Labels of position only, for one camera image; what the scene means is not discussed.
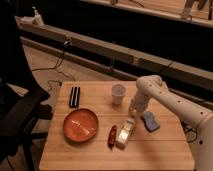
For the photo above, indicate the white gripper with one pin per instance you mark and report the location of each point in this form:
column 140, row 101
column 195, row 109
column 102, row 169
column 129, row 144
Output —
column 138, row 104

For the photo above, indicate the white plastic bottle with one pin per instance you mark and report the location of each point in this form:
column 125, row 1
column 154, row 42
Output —
column 125, row 133

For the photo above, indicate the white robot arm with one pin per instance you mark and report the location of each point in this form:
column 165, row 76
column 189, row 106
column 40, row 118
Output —
column 198, row 117

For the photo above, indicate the white pump dispenser bottle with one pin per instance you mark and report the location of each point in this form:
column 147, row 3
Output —
column 38, row 17

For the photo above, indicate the blue sponge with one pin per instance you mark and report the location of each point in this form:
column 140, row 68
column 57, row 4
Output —
column 149, row 121

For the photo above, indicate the translucent plastic cup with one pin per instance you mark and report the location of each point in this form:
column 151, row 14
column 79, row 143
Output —
column 118, row 92

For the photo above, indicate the orange plate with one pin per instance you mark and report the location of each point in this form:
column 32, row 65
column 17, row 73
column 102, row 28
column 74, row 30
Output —
column 80, row 125

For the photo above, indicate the black office chair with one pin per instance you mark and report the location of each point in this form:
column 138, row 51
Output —
column 17, row 125

